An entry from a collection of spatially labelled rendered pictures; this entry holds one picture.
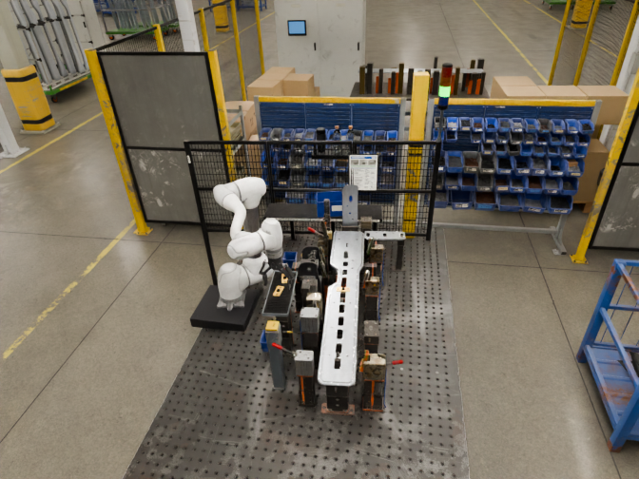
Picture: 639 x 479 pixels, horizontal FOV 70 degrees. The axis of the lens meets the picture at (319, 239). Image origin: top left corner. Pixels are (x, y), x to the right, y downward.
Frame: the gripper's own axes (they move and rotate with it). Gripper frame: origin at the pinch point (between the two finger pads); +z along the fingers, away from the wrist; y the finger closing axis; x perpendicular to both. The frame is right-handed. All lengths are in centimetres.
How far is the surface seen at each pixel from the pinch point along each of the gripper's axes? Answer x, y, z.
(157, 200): 194, -221, 76
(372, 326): -1, 53, 18
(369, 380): -30, 58, 26
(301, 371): -35.9, 24.3, 22.5
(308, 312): -7.1, 19.5, 9.5
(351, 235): 89, 21, 20
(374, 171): 131, 29, -11
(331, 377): -38, 40, 21
